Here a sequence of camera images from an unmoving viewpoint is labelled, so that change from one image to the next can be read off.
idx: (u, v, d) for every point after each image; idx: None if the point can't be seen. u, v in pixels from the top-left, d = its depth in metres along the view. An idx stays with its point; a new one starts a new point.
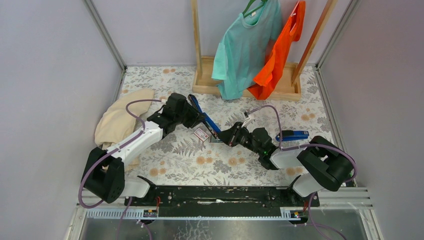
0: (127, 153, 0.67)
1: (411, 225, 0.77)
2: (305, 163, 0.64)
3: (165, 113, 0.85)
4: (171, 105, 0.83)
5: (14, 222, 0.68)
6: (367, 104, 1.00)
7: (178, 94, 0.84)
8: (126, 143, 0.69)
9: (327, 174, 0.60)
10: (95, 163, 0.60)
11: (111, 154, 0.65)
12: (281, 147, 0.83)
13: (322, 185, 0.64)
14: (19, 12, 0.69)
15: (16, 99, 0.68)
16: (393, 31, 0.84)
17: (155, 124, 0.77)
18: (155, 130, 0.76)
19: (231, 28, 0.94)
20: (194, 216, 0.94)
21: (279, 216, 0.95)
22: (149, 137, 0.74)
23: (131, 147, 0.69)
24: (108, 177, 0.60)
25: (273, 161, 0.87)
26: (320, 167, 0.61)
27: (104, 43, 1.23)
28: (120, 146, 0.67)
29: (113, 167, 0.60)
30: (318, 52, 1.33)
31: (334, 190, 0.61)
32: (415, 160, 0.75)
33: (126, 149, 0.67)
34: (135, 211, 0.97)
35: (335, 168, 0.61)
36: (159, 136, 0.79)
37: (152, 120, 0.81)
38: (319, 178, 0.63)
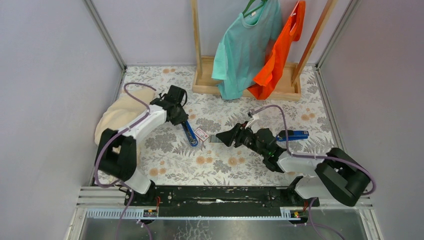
0: (137, 132, 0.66)
1: (411, 225, 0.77)
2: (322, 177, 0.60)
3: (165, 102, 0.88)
4: (174, 93, 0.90)
5: (14, 222, 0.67)
6: (367, 104, 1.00)
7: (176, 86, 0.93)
8: (135, 123, 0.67)
9: (345, 190, 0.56)
10: (108, 142, 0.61)
11: (122, 134, 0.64)
12: (290, 151, 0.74)
13: (338, 199, 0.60)
14: (19, 12, 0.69)
15: (16, 98, 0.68)
16: (393, 32, 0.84)
17: (159, 107, 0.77)
18: (159, 112, 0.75)
19: (231, 28, 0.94)
20: (194, 216, 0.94)
21: (279, 216, 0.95)
22: (155, 118, 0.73)
23: (140, 127, 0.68)
24: (123, 156, 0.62)
25: (281, 166, 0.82)
26: (337, 182, 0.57)
27: (104, 43, 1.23)
28: (130, 126, 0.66)
29: (127, 146, 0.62)
30: (318, 52, 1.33)
31: (351, 206, 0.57)
32: (414, 160, 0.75)
33: (136, 129, 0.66)
34: (135, 211, 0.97)
35: (354, 183, 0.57)
36: (163, 118, 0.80)
37: (156, 103, 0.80)
38: (335, 192, 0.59)
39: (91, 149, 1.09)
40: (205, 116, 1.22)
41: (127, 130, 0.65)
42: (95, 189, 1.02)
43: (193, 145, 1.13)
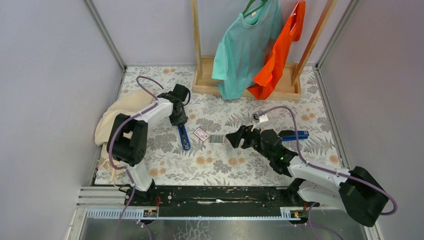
0: (148, 118, 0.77)
1: (411, 225, 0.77)
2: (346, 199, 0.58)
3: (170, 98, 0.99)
4: (178, 90, 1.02)
5: (15, 222, 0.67)
6: (367, 104, 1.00)
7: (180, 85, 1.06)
8: (146, 110, 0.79)
9: (367, 213, 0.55)
10: (121, 125, 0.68)
11: (135, 117, 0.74)
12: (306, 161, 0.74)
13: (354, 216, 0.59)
14: (19, 12, 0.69)
15: (16, 98, 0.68)
16: (393, 32, 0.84)
17: (165, 99, 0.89)
18: (167, 102, 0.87)
19: (231, 28, 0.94)
20: (194, 216, 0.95)
21: (279, 216, 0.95)
22: (163, 108, 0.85)
23: (151, 114, 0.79)
24: (135, 139, 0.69)
25: (291, 171, 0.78)
26: (362, 206, 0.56)
27: (104, 43, 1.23)
28: (142, 112, 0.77)
29: (139, 129, 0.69)
30: (318, 52, 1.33)
31: (369, 227, 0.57)
32: (414, 160, 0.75)
33: (146, 115, 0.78)
34: (135, 211, 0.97)
35: (375, 206, 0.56)
36: (169, 111, 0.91)
37: (163, 96, 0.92)
38: (354, 212, 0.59)
39: (91, 149, 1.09)
40: (205, 116, 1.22)
41: (139, 116, 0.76)
42: (95, 189, 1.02)
43: (184, 149, 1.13)
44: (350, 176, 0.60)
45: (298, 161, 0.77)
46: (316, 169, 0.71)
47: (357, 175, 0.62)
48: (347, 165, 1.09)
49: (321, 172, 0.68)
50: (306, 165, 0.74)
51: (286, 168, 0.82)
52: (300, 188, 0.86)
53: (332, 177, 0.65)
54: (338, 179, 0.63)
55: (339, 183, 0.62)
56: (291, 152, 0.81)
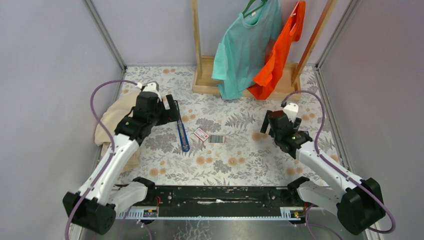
0: (101, 188, 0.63)
1: (411, 225, 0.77)
2: (346, 203, 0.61)
3: (136, 116, 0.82)
4: (141, 105, 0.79)
5: (14, 222, 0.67)
6: (367, 105, 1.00)
7: (148, 94, 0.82)
8: (97, 178, 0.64)
9: (357, 222, 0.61)
10: (72, 210, 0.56)
11: (86, 196, 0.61)
12: (319, 151, 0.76)
13: (342, 218, 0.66)
14: (20, 12, 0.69)
15: (16, 98, 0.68)
16: (392, 32, 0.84)
17: (124, 139, 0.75)
18: (125, 147, 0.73)
19: (231, 28, 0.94)
20: (194, 216, 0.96)
21: (278, 216, 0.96)
22: (122, 156, 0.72)
23: (104, 180, 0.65)
24: (94, 222, 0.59)
25: (297, 153, 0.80)
26: (356, 215, 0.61)
27: (104, 43, 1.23)
28: (91, 184, 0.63)
29: (91, 210, 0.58)
30: (318, 52, 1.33)
31: (354, 233, 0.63)
32: (414, 160, 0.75)
33: (99, 184, 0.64)
34: (135, 211, 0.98)
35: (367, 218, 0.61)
36: (134, 147, 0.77)
37: (121, 131, 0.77)
38: (345, 216, 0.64)
39: (90, 149, 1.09)
40: (205, 116, 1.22)
41: (90, 190, 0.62)
42: None
43: (183, 150, 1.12)
44: (359, 185, 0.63)
45: (310, 148, 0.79)
46: (327, 165, 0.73)
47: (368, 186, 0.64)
48: (347, 165, 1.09)
49: (331, 170, 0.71)
50: (317, 156, 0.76)
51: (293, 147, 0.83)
52: (300, 186, 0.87)
53: (341, 178, 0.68)
54: (345, 183, 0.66)
55: (346, 187, 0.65)
56: (305, 135, 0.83)
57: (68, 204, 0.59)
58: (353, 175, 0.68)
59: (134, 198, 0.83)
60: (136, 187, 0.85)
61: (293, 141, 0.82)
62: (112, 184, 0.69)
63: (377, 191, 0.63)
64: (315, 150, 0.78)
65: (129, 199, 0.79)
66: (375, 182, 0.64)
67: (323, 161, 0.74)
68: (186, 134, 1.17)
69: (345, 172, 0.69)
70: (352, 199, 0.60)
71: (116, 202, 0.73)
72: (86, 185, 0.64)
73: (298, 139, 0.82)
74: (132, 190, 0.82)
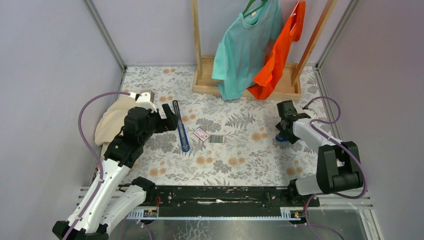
0: (90, 218, 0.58)
1: (411, 225, 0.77)
2: (321, 156, 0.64)
3: (126, 137, 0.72)
4: (129, 128, 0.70)
5: (14, 223, 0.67)
6: (367, 104, 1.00)
7: (137, 112, 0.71)
8: (85, 208, 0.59)
9: (330, 178, 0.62)
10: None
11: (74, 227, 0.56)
12: (312, 122, 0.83)
13: (318, 181, 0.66)
14: (20, 12, 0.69)
15: (16, 99, 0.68)
16: (392, 32, 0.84)
17: (113, 163, 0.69)
18: (115, 173, 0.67)
19: (231, 28, 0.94)
20: (194, 216, 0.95)
21: (279, 216, 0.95)
22: (111, 183, 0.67)
23: (93, 209, 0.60)
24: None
25: (295, 126, 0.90)
26: (331, 169, 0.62)
27: (104, 43, 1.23)
28: (79, 215, 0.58)
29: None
30: (318, 52, 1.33)
31: (325, 193, 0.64)
32: (414, 160, 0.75)
33: (87, 214, 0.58)
34: (135, 211, 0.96)
35: (342, 180, 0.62)
36: (125, 169, 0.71)
37: (111, 156, 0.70)
38: (320, 175, 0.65)
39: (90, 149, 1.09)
40: (205, 116, 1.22)
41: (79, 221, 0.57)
42: None
43: (183, 150, 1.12)
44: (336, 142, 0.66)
45: (305, 121, 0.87)
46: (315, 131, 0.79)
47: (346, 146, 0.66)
48: None
49: (317, 135, 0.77)
50: (309, 126, 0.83)
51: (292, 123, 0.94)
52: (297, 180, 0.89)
53: (322, 139, 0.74)
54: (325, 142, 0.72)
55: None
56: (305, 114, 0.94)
57: (57, 234, 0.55)
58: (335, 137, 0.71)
59: (132, 205, 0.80)
60: (133, 194, 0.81)
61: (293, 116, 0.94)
62: (103, 211, 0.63)
63: (355, 152, 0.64)
64: (309, 122, 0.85)
65: (126, 209, 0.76)
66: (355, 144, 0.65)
67: (312, 129, 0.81)
68: (186, 134, 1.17)
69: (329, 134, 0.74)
70: (326, 151, 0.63)
71: (109, 220, 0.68)
72: (74, 214, 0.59)
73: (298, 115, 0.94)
74: (129, 199, 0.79)
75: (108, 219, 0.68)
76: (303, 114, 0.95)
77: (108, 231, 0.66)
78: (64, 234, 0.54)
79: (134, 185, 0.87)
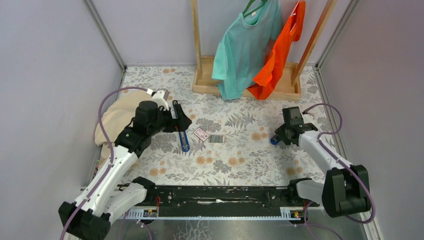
0: (97, 200, 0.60)
1: (411, 225, 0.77)
2: (328, 180, 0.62)
3: (136, 127, 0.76)
4: (141, 118, 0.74)
5: (14, 222, 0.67)
6: (367, 104, 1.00)
7: (147, 104, 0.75)
8: (93, 189, 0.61)
9: (337, 203, 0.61)
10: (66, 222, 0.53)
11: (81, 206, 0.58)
12: (320, 137, 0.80)
13: (324, 203, 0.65)
14: (20, 12, 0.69)
15: (16, 99, 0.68)
16: (392, 32, 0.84)
17: (124, 150, 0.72)
18: (124, 159, 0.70)
19: (231, 28, 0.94)
20: (194, 216, 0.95)
21: (279, 216, 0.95)
22: (119, 168, 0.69)
23: (101, 191, 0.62)
24: (87, 234, 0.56)
25: (301, 139, 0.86)
26: (338, 195, 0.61)
27: (104, 43, 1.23)
28: (88, 195, 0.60)
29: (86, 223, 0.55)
30: (318, 52, 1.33)
31: (330, 215, 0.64)
32: (413, 160, 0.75)
33: (95, 195, 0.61)
34: (135, 211, 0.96)
35: (349, 205, 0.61)
36: (133, 159, 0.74)
37: (121, 143, 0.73)
38: (326, 198, 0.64)
39: (90, 149, 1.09)
40: (205, 116, 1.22)
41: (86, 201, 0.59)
42: None
43: (183, 150, 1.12)
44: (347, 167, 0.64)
45: (312, 135, 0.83)
46: (323, 148, 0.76)
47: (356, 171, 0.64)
48: None
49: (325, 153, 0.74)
50: (316, 141, 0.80)
51: (298, 135, 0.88)
52: (299, 181, 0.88)
53: (331, 160, 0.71)
54: (333, 164, 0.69)
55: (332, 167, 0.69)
56: (311, 125, 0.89)
57: (62, 215, 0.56)
58: (344, 159, 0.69)
59: (131, 202, 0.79)
60: (135, 190, 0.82)
61: (299, 127, 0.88)
62: (109, 195, 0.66)
63: (364, 177, 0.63)
64: (316, 136, 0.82)
65: (126, 203, 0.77)
66: (365, 169, 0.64)
67: (320, 145, 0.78)
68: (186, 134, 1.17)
69: (338, 155, 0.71)
70: (335, 176, 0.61)
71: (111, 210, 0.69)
72: (82, 195, 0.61)
73: (305, 127, 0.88)
74: (130, 194, 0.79)
75: (110, 209, 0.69)
76: (310, 124, 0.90)
77: (110, 221, 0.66)
78: (71, 213, 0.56)
79: (135, 183, 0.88)
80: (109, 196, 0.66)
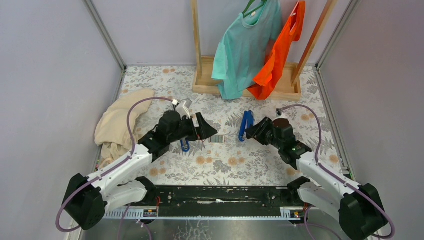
0: (108, 182, 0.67)
1: (411, 225, 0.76)
2: (345, 208, 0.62)
3: (158, 134, 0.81)
4: (162, 127, 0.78)
5: (15, 222, 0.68)
6: (367, 104, 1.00)
7: (171, 114, 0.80)
8: (107, 171, 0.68)
9: (359, 229, 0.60)
10: (75, 191, 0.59)
11: (92, 182, 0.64)
12: (318, 160, 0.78)
13: (346, 228, 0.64)
14: (20, 12, 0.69)
15: (16, 99, 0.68)
16: (392, 32, 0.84)
17: (145, 149, 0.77)
18: (142, 156, 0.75)
19: (231, 28, 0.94)
20: (194, 216, 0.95)
21: (279, 216, 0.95)
22: (136, 162, 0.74)
23: (113, 176, 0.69)
24: (85, 211, 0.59)
25: (298, 164, 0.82)
26: (358, 221, 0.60)
27: (104, 43, 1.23)
28: (101, 175, 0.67)
29: (90, 198, 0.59)
30: (318, 52, 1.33)
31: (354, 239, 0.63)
32: (413, 160, 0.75)
33: (107, 178, 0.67)
34: (135, 211, 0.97)
35: (369, 225, 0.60)
36: (149, 160, 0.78)
37: (143, 143, 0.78)
38: (346, 222, 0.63)
39: (90, 149, 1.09)
40: (205, 116, 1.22)
41: (98, 179, 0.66)
42: None
43: (183, 150, 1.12)
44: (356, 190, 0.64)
45: (309, 157, 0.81)
46: (326, 173, 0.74)
47: (366, 191, 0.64)
48: (347, 165, 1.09)
49: (329, 177, 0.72)
50: (316, 165, 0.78)
51: (295, 159, 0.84)
52: (300, 187, 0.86)
53: (339, 185, 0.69)
54: (343, 189, 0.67)
55: (344, 192, 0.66)
56: (305, 146, 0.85)
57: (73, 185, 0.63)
58: (350, 181, 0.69)
59: (130, 198, 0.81)
60: (136, 187, 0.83)
61: (293, 152, 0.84)
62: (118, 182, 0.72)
63: (375, 196, 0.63)
64: (314, 159, 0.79)
65: (125, 199, 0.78)
66: (373, 187, 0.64)
67: (321, 170, 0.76)
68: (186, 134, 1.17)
69: (343, 178, 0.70)
70: (350, 205, 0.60)
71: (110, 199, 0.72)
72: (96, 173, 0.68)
73: (299, 149, 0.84)
74: (130, 190, 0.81)
75: (109, 198, 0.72)
76: (304, 146, 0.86)
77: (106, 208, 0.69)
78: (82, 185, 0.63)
79: (139, 181, 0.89)
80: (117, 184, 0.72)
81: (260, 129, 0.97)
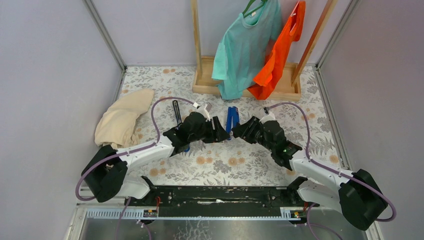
0: (133, 159, 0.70)
1: (411, 225, 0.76)
2: (344, 199, 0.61)
3: (181, 132, 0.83)
4: (187, 126, 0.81)
5: (14, 222, 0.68)
6: (366, 104, 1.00)
7: (197, 115, 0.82)
8: (136, 149, 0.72)
9: (362, 216, 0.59)
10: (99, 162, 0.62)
11: (119, 156, 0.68)
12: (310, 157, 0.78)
13: (350, 218, 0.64)
14: (20, 13, 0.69)
15: (17, 99, 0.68)
16: (393, 32, 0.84)
17: (169, 140, 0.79)
18: (166, 146, 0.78)
19: (231, 28, 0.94)
20: (194, 216, 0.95)
21: (279, 216, 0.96)
22: (158, 150, 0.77)
23: (139, 155, 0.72)
24: (105, 183, 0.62)
25: (292, 165, 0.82)
26: (360, 207, 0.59)
27: (104, 43, 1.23)
28: (129, 151, 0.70)
29: (115, 172, 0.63)
30: (318, 52, 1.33)
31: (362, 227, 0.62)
32: (414, 160, 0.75)
33: (134, 155, 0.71)
34: (135, 211, 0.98)
35: (372, 210, 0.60)
36: (168, 152, 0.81)
37: (167, 136, 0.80)
38: (349, 212, 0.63)
39: (90, 149, 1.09)
40: None
41: (125, 154, 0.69)
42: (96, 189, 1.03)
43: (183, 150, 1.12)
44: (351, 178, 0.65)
45: (301, 155, 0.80)
46: (321, 168, 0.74)
47: (360, 177, 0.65)
48: (347, 165, 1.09)
49: (324, 171, 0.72)
50: (309, 161, 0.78)
51: (288, 161, 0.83)
52: (300, 187, 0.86)
53: (334, 177, 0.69)
54: (339, 179, 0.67)
55: (340, 183, 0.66)
56: (295, 146, 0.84)
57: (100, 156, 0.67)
58: (345, 171, 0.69)
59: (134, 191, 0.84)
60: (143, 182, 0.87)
61: (285, 154, 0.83)
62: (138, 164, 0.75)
63: (370, 181, 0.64)
64: (306, 156, 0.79)
65: (132, 189, 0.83)
66: (367, 172, 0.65)
67: (316, 166, 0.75)
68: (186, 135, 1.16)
69: (337, 169, 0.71)
70: (348, 193, 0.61)
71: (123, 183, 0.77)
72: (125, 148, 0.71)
73: (290, 150, 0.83)
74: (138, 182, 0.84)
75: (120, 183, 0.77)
76: (294, 146, 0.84)
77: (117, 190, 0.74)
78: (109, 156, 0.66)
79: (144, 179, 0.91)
80: (138, 164, 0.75)
81: (249, 128, 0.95)
